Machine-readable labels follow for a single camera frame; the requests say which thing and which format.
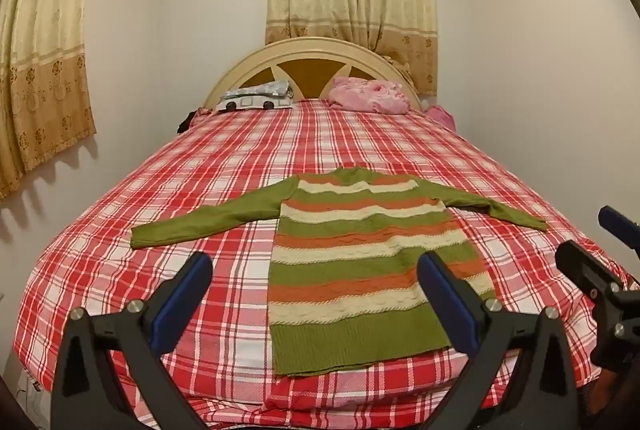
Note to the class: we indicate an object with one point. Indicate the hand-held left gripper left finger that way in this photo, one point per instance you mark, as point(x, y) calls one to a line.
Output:
point(182, 300)

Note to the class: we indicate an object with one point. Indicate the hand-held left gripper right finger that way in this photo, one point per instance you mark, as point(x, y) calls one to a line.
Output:
point(447, 300)

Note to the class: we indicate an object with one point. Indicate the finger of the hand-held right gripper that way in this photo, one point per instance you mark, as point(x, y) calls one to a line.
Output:
point(617, 222)
point(585, 265)

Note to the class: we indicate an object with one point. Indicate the green orange cream striped sweater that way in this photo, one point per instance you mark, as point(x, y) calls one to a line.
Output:
point(350, 260)

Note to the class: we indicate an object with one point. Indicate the dark cloth beside bed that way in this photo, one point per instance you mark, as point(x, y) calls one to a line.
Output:
point(186, 122)

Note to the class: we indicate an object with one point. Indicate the red plaid bed sheet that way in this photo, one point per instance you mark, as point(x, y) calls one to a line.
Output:
point(350, 145)

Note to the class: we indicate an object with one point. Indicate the pink cloth beside bed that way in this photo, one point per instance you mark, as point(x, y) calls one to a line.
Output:
point(442, 116)

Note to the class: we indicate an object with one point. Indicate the grey white patterned pillow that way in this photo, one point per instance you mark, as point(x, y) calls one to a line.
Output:
point(252, 97)

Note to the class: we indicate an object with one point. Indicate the pink pillow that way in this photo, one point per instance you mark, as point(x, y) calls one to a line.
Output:
point(372, 95)

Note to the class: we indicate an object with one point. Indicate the cream arched wooden headboard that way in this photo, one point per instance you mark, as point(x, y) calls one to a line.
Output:
point(310, 67)

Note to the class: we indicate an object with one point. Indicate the beige floral side curtain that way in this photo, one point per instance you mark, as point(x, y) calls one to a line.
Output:
point(40, 60)

